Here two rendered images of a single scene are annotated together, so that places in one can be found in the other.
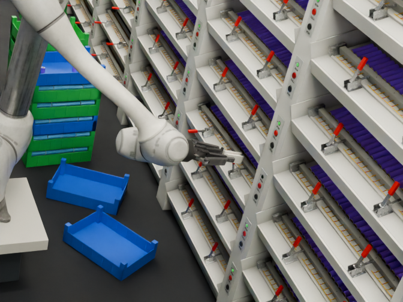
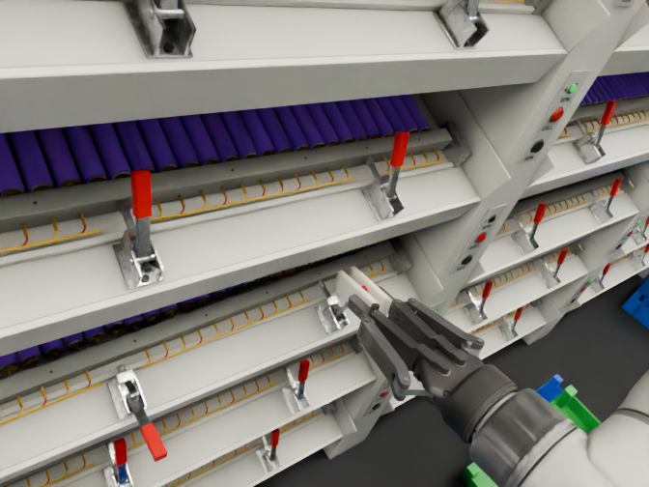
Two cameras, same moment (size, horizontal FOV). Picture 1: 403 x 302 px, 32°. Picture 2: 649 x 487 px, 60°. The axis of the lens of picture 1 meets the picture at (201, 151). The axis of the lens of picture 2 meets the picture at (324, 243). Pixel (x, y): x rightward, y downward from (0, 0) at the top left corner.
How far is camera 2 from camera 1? 2.42 m
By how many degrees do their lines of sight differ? 86
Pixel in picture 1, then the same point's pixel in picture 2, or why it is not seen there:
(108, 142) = not seen: outside the picture
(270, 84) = (496, 35)
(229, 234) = (335, 382)
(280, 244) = (497, 251)
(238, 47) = (243, 33)
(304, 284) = (554, 233)
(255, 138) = (419, 195)
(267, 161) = (508, 186)
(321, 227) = (611, 148)
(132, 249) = not seen: outside the picture
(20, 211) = not seen: outside the picture
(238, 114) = (313, 220)
